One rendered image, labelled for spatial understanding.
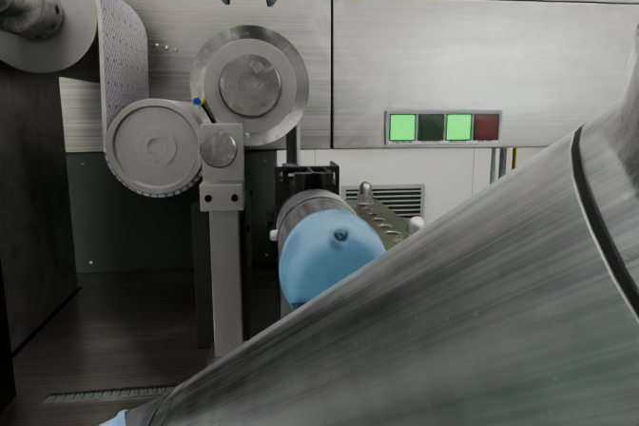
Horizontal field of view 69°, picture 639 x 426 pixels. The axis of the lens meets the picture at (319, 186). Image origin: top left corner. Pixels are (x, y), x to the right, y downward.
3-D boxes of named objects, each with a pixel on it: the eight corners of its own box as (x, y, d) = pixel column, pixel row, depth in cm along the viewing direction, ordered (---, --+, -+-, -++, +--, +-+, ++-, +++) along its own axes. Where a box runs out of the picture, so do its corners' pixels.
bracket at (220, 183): (206, 377, 57) (195, 125, 52) (211, 351, 63) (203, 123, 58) (248, 375, 58) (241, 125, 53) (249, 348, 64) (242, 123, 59)
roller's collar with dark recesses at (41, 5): (-22, 31, 49) (-29, -33, 48) (9, 39, 55) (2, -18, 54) (43, 32, 50) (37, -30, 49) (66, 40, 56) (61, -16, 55)
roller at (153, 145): (108, 195, 59) (101, 98, 57) (153, 169, 84) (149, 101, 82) (206, 193, 60) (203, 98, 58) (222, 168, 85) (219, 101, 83)
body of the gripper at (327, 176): (334, 160, 57) (354, 173, 45) (333, 229, 58) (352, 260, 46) (270, 161, 56) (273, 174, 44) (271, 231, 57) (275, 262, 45)
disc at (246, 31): (191, 145, 59) (187, 22, 56) (192, 145, 59) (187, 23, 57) (308, 145, 61) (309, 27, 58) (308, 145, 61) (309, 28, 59)
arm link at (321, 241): (281, 355, 30) (280, 227, 29) (276, 290, 41) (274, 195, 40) (398, 346, 31) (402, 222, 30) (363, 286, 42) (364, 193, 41)
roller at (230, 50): (204, 132, 59) (202, 36, 57) (221, 125, 84) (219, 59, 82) (296, 133, 60) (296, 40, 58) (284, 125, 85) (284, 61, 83)
